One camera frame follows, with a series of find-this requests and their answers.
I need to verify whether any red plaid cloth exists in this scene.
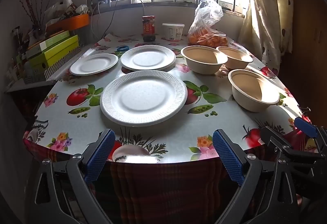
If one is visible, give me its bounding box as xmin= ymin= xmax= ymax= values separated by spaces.
xmin=23 ymin=137 xmax=320 ymax=224

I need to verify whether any flat pale green box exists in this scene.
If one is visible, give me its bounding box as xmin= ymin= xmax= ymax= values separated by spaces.
xmin=26 ymin=30 xmax=71 ymax=59

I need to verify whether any clear plastic bag of oranges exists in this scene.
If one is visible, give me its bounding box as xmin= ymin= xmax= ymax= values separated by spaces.
xmin=188 ymin=0 xmax=228 ymax=47

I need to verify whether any fruit and flower printed tablecloth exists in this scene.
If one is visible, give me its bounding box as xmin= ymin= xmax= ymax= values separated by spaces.
xmin=23 ymin=32 xmax=313 ymax=164

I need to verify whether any orange plastic tray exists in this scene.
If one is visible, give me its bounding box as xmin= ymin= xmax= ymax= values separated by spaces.
xmin=46 ymin=13 xmax=90 ymax=33

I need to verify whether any white ribbed foam plate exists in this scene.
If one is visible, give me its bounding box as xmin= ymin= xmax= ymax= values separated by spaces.
xmin=100 ymin=70 xmax=188 ymax=127
xmin=120 ymin=45 xmax=176 ymax=72

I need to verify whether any black cable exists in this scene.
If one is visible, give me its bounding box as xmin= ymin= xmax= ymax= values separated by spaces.
xmin=102 ymin=0 xmax=121 ymax=36

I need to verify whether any white smooth-rim foam plate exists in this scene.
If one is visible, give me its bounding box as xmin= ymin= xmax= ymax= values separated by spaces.
xmin=69 ymin=53 xmax=119 ymax=76

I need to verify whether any white side counter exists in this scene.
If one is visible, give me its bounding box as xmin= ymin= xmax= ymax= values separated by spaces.
xmin=4 ymin=43 xmax=95 ymax=94

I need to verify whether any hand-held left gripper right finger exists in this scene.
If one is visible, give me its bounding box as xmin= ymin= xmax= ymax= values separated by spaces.
xmin=212 ymin=129 xmax=300 ymax=224

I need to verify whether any group of small bottles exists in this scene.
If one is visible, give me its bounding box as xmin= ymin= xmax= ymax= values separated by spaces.
xmin=8 ymin=26 xmax=30 ymax=80

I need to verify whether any striped cardboard box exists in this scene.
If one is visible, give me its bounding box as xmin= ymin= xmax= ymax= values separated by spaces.
xmin=24 ymin=46 xmax=81 ymax=84

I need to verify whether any white cable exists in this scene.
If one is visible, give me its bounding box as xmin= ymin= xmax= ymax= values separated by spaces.
xmin=91 ymin=0 xmax=103 ymax=38

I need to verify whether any cream printed curtain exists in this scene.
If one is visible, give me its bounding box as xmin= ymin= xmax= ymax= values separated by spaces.
xmin=239 ymin=0 xmax=294 ymax=76

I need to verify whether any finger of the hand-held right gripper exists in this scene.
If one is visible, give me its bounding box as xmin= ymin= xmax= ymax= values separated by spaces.
xmin=260 ymin=125 xmax=323 ymax=161
xmin=294 ymin=117 xmax=327 ymax=143

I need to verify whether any white plastic tub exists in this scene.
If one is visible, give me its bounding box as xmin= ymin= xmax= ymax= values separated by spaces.
xmin=162 ymin=23 xmax=185 ymax=41

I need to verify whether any bright green box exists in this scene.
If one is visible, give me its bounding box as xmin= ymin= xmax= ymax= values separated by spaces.
xmin=28 ymin=35 xmax=79 ymax=71

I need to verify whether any orange tray with clutter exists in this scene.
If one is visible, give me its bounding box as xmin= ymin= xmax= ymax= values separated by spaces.
xmin=45 ymin=0 xmax=88 ymax=24

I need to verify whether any beige paper bowl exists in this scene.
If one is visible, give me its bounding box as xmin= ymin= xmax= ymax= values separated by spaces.
xmin=216 ymin=46 xmax=253 ymax=70
xmin=228 ymin=69 xmax=281 ymax=113
xmin=180 ymin=46 xmax=228 ymax=75

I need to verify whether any brown wooden door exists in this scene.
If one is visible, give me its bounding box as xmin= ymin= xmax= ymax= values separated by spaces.
xmin=278 ymin=0 xmax=327 ymax=117

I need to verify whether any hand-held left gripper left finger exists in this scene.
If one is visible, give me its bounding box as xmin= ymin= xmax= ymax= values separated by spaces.
xmin=27 ymin=129 xmax=116 ymax=224

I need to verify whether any red label sauce jar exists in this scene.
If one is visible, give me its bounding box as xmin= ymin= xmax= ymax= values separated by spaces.
xmin=142 ymin=16 xmax=156 ymax=43

